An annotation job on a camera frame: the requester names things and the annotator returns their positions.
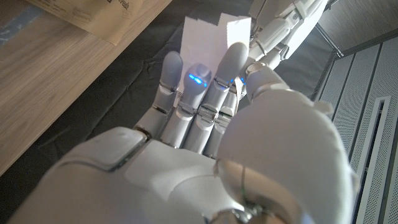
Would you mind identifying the brown cardboard box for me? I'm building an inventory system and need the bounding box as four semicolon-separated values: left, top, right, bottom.
26;0;147;47

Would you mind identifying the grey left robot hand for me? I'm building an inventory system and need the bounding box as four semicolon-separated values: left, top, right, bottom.
247;0;330;71

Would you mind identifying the white postage stamp sheet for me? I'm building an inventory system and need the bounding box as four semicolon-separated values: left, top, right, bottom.
175;12;252;108

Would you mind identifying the black backdrop stand pole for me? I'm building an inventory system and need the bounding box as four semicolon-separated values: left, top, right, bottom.
313;23;345;58

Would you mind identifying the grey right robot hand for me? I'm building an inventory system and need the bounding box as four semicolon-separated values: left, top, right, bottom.
9;42;358;224

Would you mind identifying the single white postage stamp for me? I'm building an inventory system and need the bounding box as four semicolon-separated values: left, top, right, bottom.
225;15;252;48

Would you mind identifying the black backdrop curtain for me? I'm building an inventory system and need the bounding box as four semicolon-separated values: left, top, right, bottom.
0;0;338;218

